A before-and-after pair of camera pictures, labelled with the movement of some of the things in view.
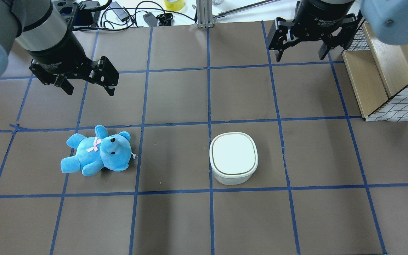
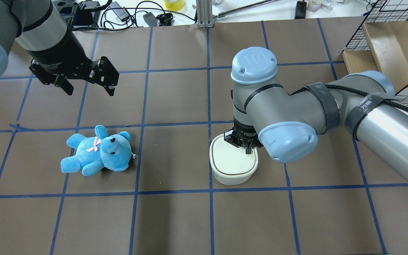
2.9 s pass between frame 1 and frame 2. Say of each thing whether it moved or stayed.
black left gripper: stayed
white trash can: stayed
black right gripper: moved
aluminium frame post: stayed
